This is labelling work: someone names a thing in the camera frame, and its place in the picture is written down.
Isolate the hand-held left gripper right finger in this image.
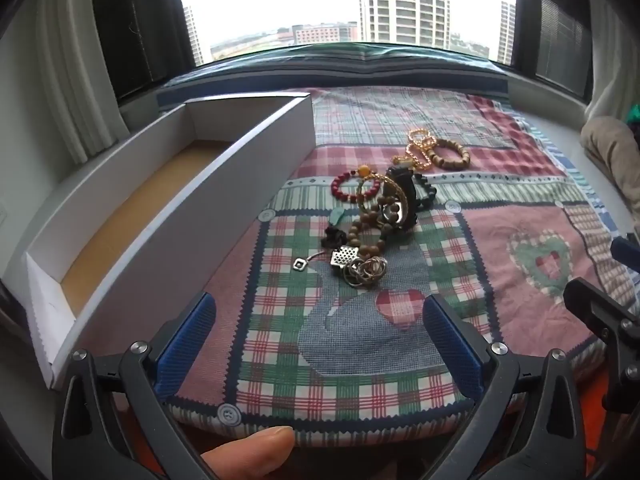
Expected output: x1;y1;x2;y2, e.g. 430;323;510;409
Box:
422;293;582;480

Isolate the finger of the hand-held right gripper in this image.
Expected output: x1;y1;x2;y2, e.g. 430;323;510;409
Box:
562;276;640;414
611;232;640;273

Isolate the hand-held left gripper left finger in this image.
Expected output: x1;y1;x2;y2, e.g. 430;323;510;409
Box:
52;291;218;480

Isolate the white cardboard box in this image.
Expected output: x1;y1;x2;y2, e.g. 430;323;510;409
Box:
25;91;315;391

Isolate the bunch of silver rings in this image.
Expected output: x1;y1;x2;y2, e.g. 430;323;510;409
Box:
342;254;389;289

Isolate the silver square mesh pendant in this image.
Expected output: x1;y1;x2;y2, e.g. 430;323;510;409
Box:
330;245;362;269

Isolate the brown wooden bead necklace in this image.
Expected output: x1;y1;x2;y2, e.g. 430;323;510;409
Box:
346;204;397;262

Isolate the dark bead bracelet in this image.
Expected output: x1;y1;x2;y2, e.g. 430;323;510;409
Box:
412;172;439;209

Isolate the thin gold bangle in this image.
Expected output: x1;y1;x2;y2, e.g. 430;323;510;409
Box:
356;174;417;228

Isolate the black watch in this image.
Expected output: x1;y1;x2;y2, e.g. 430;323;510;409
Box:
380;164;420;235

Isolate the light wooden bead bracelet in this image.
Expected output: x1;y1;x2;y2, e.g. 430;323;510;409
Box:
430;143;472;171

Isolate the red bead bracelet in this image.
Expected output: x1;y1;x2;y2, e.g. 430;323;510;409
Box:
329;164;383;207

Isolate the gold chain bracelet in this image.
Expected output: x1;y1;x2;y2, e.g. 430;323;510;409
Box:
404;128;442;172

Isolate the person's left hand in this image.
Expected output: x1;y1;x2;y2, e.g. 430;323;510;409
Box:
200;426;297;480

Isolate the orange cloth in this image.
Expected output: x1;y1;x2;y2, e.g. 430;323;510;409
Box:
112;377;613;480

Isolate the beige cushion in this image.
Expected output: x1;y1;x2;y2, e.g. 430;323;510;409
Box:
580;116;640;207

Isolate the patchwork plaid blanket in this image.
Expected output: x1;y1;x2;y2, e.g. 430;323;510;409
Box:
80;85;637;448

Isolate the grey window blind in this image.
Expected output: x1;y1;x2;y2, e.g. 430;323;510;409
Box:
536;0;594;97

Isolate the striped dark green pillow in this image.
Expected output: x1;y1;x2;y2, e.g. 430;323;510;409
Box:
156;42;509;107

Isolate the high-rise building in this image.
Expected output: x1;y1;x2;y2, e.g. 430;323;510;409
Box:
357;0;452;50

